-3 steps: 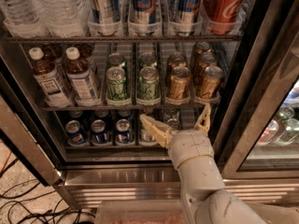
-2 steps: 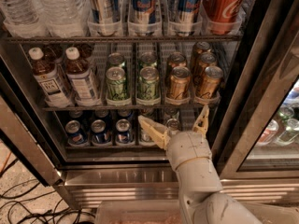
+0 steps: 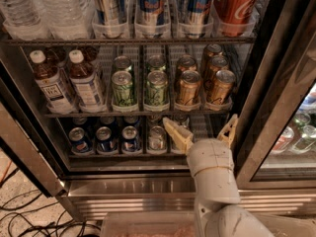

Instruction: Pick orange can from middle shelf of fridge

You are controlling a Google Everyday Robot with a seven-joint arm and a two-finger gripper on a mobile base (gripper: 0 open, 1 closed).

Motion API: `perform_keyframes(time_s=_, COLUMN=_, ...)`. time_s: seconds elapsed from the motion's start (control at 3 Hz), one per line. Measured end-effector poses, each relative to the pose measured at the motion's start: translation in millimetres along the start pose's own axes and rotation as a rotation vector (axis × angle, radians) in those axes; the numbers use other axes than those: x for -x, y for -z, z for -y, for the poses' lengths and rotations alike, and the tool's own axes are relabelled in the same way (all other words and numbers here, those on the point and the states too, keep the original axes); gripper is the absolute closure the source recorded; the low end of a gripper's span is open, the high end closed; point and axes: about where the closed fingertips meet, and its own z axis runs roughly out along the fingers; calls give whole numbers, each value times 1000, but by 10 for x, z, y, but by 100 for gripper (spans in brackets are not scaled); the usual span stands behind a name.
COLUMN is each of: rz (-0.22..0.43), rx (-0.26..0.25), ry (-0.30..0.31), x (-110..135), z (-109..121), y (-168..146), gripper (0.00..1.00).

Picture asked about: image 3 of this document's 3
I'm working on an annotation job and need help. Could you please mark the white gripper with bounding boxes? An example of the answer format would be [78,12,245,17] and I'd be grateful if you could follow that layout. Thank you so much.
[163,114,239,177]

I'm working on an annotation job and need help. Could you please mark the orange can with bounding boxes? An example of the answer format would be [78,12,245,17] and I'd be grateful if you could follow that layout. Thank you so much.
[203,55,229,91]
[176,70,200,106]
[200,43,223,72]
[175,54,198,82]
[206,70,236,105]

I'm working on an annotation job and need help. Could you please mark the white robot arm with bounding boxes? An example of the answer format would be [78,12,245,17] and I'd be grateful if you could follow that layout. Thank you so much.
[163,117,275,237]

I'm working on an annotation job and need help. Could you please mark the right silver can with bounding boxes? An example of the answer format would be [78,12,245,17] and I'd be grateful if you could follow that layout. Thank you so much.
[171,139,182,154]

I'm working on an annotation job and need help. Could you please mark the silver can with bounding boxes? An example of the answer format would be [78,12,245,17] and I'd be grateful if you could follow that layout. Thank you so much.
[148,125,167,152]
[171,139,182,154]

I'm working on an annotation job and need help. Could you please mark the left silver can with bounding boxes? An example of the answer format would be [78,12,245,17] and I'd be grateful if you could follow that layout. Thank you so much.
[148,125,167,152]

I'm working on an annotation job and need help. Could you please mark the front right green can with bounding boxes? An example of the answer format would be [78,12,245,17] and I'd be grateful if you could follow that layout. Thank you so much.
[146,70,168,106]

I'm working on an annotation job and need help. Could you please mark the green can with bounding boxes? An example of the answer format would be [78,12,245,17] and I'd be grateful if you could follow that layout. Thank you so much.
[113,55,133,73]
[146,70,168,106]
[112,71,134,107]
[146,55,166,72]

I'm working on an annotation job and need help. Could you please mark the fridge glass door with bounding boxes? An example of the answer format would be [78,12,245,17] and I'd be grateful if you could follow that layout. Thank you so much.
[236,0,316,189]

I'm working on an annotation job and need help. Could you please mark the right Pepsi can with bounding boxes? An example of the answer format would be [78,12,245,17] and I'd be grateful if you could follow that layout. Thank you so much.
[121,125,140,153]

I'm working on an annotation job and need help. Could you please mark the pepsi can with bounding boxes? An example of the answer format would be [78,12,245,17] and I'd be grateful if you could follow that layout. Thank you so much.
[68,127,94,155]
[96,126,118,155]
[121,125,140,153]

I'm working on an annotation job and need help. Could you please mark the rear right green can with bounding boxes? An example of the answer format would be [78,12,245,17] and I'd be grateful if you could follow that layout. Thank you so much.
[146,55,166,72]

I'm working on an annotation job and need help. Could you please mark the front left green can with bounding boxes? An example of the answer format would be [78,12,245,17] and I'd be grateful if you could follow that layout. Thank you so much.
[112,71,134,107]

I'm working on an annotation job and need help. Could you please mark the middle Pepsi can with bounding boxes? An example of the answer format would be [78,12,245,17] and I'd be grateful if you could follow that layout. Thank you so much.
[96,126,118,155]

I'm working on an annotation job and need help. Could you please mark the rear left green can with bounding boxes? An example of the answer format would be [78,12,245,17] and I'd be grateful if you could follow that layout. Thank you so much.
[113,55,133,73]

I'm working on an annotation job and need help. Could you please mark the left Pepsi can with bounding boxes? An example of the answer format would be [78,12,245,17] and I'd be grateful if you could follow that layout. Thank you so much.
[68,127,94,155]

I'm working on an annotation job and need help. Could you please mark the stainless steel fridge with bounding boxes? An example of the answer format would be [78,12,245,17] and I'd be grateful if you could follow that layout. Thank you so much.
[1,0,316,221]

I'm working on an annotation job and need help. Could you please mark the red Coca-Cola can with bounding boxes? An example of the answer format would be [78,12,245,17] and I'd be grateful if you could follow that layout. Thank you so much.
[213,0,256,37]

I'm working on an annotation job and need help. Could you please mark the right Red Bull can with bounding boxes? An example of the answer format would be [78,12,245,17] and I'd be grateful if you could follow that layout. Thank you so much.
[178,0,212,39]

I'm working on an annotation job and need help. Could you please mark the red bull can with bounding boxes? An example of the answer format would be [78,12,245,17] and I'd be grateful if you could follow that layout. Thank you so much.
[94,0,127,39]
[138,0,164,39]
[178,0,212,39]

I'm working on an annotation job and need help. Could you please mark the middle Red Bull can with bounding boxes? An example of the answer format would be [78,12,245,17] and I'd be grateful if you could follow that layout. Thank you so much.
[138,0,164,39]

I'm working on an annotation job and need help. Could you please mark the left Red Bull can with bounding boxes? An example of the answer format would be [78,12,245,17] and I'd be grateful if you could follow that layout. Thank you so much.
[94,0,127,39]

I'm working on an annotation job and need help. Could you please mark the right clear plastic bin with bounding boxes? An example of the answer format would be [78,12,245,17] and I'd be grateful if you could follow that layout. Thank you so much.
[257,214,316,237]

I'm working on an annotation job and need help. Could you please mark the clear plastic bin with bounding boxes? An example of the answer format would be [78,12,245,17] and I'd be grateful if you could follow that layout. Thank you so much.
[257,214,316,237]
[100,211,196,237]

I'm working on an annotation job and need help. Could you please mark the left clear plastic bin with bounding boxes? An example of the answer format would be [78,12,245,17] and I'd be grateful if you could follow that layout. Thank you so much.
[100,211,196,237]

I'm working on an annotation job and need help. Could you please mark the right tea bottle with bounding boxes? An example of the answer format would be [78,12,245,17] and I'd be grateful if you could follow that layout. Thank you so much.
[69,49,105,113]

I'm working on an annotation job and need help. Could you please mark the tea bottle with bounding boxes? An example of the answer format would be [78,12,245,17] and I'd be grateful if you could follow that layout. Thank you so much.
[69,49,105,113]
[30,50,76,115]

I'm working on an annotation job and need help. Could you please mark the left tea bottle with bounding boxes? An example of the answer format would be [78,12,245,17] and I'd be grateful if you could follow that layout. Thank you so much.
[30,50,76,115]

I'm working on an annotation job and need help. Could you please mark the right water bottle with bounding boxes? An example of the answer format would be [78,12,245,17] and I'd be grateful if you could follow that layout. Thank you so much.
[41,0,88,40]

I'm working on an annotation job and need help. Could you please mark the water bottle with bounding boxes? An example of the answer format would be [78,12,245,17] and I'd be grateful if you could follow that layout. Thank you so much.
[0,0,49,40]
[41,0,88,40]

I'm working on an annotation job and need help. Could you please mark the left water bottle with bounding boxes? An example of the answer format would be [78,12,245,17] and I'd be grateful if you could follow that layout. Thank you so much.
[0,0,49,40]

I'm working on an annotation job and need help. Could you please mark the black floor cables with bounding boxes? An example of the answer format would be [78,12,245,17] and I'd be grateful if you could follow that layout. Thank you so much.
[0,166,102,237]

